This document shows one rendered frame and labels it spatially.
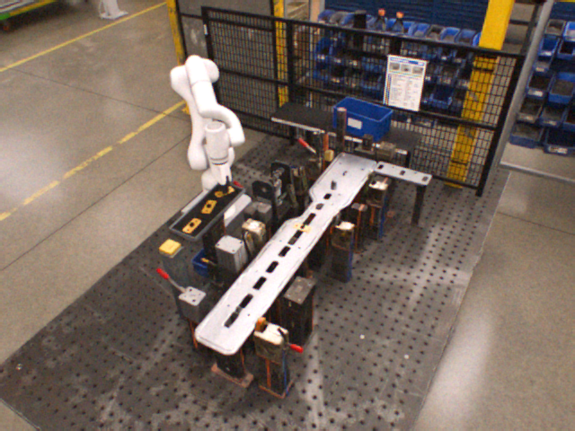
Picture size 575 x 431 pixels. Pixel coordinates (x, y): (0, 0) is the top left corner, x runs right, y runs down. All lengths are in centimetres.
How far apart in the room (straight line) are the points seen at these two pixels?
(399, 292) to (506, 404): 96
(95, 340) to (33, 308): 134
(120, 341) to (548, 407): 222
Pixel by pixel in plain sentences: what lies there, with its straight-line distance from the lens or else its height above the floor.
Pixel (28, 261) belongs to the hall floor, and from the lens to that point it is 392.
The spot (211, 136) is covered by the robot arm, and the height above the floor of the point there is 148.
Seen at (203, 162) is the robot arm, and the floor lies 117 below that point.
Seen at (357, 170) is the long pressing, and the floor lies 100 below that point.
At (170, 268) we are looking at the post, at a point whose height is 106.
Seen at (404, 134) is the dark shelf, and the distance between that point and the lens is 277.
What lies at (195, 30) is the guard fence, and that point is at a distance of 482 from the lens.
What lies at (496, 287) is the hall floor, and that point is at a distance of 343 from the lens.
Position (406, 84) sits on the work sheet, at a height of 130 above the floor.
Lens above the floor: 242
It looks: 41 degrees down
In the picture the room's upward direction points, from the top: 3 degrees counter-clockwise
